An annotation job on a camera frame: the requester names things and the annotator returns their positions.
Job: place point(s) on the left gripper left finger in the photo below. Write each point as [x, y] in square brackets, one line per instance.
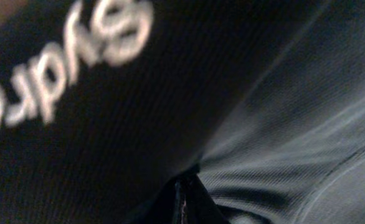
[159, 209]

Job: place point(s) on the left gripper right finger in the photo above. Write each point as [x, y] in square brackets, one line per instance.
[197, 205]

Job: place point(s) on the black t-shirt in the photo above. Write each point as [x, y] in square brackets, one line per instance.
[102, 103]

